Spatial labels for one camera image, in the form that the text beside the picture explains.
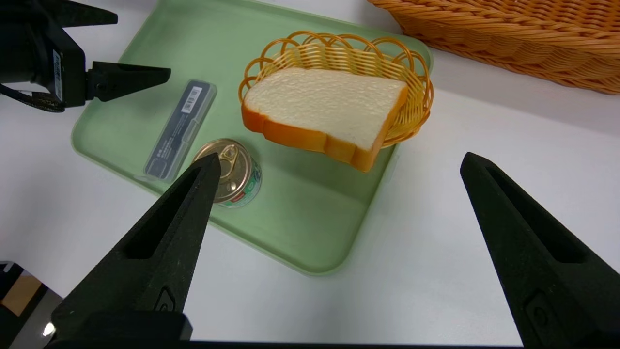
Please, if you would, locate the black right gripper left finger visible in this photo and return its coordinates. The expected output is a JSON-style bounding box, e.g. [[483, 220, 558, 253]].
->
[[51, 153, 222, 340]]

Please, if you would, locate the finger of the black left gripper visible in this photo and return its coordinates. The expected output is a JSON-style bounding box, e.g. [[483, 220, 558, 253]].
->
[[39, 0, 118, 27], [87, 62, 171, 102]]

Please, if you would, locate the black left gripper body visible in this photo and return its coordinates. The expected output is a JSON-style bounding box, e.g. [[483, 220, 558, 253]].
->
[[29, 0, 88, 110]]

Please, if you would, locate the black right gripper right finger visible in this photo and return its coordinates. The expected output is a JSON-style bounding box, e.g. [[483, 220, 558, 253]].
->
[[460, 152, 620, 348]]

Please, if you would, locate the grey clear cutlery case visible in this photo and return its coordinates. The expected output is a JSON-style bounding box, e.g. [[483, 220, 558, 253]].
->
[[144, 80, 217, 182]]

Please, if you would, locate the white bread slice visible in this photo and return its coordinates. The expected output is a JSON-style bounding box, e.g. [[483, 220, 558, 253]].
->
[[241, 67, 409, 173]]

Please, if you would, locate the small round orange wicker basket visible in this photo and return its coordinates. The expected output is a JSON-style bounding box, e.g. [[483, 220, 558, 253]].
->
[[238, 31, 434, 148]]

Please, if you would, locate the large orange wicker basket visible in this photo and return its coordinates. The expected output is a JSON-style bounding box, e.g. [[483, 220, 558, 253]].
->
[[367, 0, 620, 95]]

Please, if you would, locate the tin can gold lid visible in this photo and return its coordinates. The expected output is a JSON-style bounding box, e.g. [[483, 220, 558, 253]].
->
[[193, 138, 263, 209]]

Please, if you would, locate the light green plastic tray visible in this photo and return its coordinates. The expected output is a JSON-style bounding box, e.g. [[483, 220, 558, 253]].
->
[[71, 0, 434, 277]]

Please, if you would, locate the thin black left gripper cable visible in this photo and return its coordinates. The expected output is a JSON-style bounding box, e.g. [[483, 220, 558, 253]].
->
[[0, 82, 66, 113]]

